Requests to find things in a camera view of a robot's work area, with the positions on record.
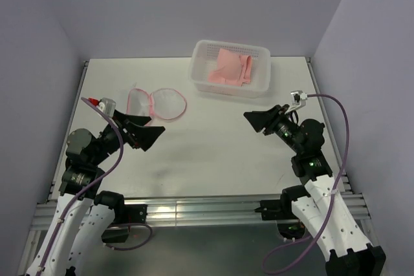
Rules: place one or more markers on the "pink bra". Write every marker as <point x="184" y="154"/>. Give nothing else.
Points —
<point x="232" y="69"/>

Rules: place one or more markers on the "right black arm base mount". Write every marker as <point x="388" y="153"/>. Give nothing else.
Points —
<point x="289" y="227"/>

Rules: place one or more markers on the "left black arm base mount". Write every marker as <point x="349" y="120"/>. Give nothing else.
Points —
<point x="130" y="216"/>

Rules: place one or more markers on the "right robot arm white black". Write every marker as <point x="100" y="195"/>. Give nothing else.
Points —
<point x="316" y="202"/>

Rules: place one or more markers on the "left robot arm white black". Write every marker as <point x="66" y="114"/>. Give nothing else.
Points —
<point x="83" y="212"/>

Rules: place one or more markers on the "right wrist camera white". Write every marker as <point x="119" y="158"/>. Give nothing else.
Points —
<point x="298" y="98"/>

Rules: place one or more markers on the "white mesh laundry bag pink zipper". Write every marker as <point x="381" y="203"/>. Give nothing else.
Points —
<point x="165" y="104"/>

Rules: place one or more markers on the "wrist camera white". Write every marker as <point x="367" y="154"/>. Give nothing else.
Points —
<point x="298" y="98"/>
<point x="105" y="105"/>

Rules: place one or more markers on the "aluminium rail frame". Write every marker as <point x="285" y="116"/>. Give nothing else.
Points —
<point x="199" y="211"/>

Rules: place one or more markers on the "white plastic perforated basket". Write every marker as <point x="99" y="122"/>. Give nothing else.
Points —
<point x="204" y="60"/>

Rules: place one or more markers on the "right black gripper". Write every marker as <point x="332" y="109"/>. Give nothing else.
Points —
<point x="267" y="118"/>

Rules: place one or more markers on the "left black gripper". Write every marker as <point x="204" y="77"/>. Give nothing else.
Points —
<point x="145" y="135"/>

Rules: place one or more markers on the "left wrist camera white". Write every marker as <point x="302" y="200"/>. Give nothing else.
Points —
<point x="105" y="105"/>

